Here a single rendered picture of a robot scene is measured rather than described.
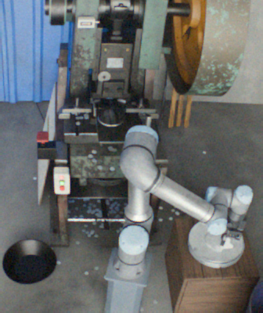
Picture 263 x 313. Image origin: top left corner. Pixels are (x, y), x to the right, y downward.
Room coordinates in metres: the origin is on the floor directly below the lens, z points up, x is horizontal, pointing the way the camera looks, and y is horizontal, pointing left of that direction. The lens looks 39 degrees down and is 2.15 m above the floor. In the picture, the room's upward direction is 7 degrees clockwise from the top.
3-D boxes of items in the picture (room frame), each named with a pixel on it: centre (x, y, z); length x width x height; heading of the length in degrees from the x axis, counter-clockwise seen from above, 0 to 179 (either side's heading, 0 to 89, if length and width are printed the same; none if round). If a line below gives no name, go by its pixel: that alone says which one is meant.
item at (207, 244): (1.46, -0.48, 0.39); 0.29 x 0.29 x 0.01
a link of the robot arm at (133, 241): (1.21, -0.06, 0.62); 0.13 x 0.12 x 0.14; 175
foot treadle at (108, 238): (1.81, 0.11, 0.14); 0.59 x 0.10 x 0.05; 11
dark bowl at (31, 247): (1.41, 0.48, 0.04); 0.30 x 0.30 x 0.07
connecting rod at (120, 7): (1.95, 0.13, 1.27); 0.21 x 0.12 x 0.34; 11
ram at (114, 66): (1.91, 0.12, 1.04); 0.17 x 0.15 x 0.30; 11
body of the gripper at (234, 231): (1.29, -0.48, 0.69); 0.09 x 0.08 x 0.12; 80
